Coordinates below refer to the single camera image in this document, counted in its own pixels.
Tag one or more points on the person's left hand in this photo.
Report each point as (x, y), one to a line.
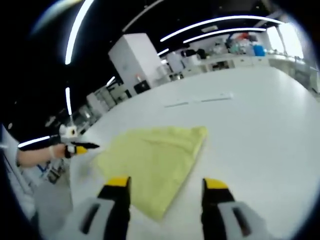
(60, 151)

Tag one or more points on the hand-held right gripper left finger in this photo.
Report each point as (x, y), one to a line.
(117, 207)

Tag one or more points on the ceiling strip light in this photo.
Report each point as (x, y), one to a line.
(33, 142)
(76, 30)
(68, 102)
(225, 33)
(110, 81)
(220, 23)

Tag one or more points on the blue bin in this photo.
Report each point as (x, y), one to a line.
(259, 50)

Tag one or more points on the black box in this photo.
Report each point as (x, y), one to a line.
(142, 87)

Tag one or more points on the white wristband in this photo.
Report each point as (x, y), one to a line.
(51, 152)

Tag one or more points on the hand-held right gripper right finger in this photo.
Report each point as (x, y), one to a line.
(215, 212)

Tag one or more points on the white equipment racks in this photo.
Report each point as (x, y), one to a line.
(105, 100)

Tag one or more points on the yellow blue grey garment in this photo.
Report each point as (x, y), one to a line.
(155, 170)

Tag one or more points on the white counter cabinets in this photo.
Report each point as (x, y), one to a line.
(250, 62)

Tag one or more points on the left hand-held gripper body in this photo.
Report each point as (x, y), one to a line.
(68, 133)

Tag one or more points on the white square pillar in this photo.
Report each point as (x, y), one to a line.
(135, 57)

